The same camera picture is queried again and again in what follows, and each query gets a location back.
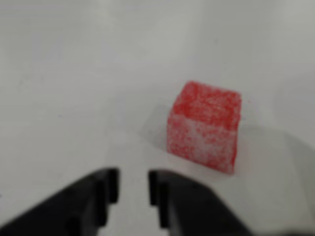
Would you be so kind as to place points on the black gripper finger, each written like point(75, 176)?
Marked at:
point(192, 211)
point(61, 211)

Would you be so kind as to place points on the red sugary cube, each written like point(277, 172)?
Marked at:
point(204, 127)

